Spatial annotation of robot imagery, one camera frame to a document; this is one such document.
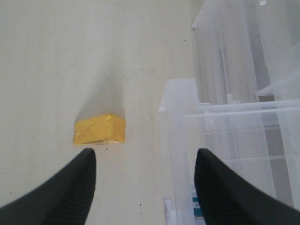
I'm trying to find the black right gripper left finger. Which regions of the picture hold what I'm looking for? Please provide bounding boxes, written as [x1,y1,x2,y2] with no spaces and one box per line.
[0,148,97,225]

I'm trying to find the clear drawer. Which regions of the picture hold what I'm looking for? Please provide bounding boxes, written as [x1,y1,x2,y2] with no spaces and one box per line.
[159,79,300,225]

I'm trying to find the yellow cheese wedge toy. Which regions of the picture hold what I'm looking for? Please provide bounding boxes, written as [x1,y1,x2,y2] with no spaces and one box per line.
[73,114,126,146]

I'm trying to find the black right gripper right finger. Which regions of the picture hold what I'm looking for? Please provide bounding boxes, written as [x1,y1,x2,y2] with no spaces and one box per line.
[195,149,300,225]

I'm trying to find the white bottle teal label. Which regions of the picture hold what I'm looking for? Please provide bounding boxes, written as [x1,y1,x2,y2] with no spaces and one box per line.
[191,184,204,220]

